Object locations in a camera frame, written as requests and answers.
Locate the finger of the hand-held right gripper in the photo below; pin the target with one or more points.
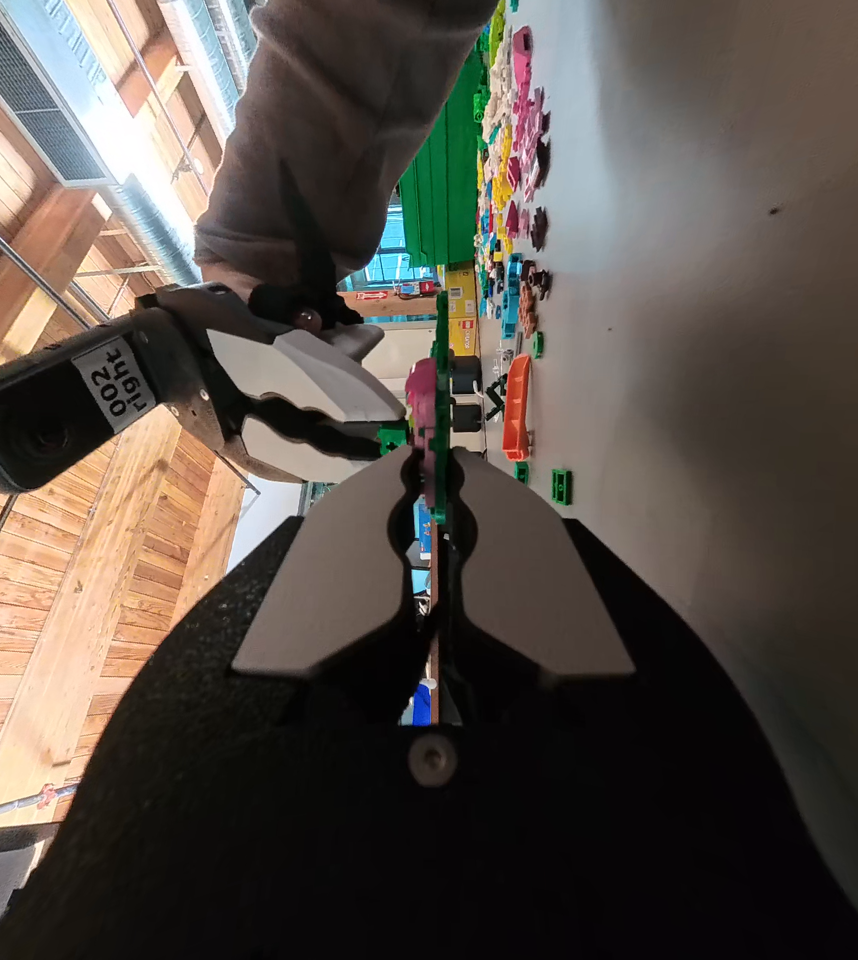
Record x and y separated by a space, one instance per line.
309 375
294 454

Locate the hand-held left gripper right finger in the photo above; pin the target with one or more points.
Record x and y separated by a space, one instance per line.
541 585

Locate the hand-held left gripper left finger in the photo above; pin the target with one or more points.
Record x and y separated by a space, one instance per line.
324 585

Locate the green lego model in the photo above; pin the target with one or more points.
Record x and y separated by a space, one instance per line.
441 375

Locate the person's right forearm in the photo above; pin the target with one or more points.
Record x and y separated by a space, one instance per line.
339 112

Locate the green lego plate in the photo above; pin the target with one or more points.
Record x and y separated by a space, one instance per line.
561 486

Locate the black lego piece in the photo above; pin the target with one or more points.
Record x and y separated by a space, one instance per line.
496 401

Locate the pile of lego pieces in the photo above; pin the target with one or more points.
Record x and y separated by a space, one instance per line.
507 150

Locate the person's right hand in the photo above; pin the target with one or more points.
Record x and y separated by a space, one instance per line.
224 277

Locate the yellow toy box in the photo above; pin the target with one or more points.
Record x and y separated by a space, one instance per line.
460 289
462 336

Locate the orange brick separator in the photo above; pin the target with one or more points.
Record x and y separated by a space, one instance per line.
517 405

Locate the green storage bin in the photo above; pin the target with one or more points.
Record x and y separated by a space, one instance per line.
440 187

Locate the metal pipe with red valve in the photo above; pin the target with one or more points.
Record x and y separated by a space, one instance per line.
1 810

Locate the metal air duct with grille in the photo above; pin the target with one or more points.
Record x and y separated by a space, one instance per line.
38 105

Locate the round metal duct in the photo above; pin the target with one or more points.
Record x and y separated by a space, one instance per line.
211 45

